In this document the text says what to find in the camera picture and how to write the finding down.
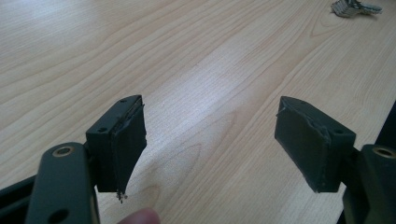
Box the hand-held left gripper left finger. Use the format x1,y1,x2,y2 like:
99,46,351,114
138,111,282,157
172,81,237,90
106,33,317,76
85,94,148,203

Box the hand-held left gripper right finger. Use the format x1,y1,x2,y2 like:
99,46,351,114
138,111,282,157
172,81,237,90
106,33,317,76
274,95,357,194

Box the small grey metal object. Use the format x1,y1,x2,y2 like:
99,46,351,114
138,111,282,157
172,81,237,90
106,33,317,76
330,0,384,19

